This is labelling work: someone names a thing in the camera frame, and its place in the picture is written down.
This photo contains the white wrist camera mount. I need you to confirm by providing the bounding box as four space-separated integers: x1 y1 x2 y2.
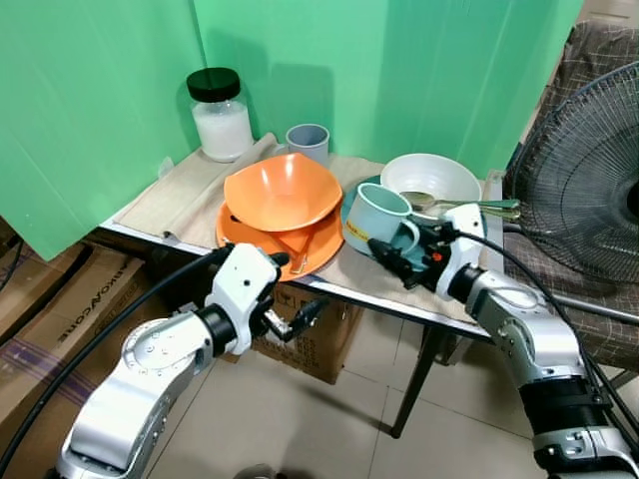
439 204 488 290
205 242 288 352

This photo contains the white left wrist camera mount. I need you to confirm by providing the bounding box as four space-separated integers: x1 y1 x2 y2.
205 242 288 352

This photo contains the beige table cloth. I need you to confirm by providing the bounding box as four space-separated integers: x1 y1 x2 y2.
115 133 500 325

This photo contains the plaid fabric chair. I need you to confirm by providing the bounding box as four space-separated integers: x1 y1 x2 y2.
499 22 639 375

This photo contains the orange bowl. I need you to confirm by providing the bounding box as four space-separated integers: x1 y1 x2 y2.
224 153 343 234

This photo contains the orange plate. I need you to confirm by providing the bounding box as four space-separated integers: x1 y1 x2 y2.
216 200 345 282

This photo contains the grey cup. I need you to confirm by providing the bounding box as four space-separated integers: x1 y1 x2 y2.
286 124 331 169

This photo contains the pale green ceramic mug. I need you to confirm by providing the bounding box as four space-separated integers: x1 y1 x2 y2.
342 183 422 258

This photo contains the small cardboard box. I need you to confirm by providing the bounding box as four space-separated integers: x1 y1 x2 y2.
255 284 366 386

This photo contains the glass jar with black lid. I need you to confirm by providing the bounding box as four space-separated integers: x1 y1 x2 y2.
187 68 256 164

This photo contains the black metal table leg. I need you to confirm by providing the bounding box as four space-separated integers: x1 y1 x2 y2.
389 321 445 440

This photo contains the wide green backdrop panel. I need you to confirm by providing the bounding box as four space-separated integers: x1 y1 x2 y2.
192 0 586 183

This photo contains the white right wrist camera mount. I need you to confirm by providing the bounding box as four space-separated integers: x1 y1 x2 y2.
439 204 488 290

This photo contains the metal spoon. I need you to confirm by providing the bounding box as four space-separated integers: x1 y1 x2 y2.
402 190 523 222

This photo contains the orange plastic spoon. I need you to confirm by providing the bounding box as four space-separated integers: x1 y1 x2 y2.
262 228 317 276

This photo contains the narrow green backdrop panel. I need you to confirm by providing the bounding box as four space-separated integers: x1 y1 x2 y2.
0 0 206 262

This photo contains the white bowl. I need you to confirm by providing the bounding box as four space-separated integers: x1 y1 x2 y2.
380 153 483 213

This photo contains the printed large cardboard box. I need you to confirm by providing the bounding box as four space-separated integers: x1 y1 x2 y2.
0 239 206 479

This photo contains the black electric fan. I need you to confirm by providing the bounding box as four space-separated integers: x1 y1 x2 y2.
502 62 639 285

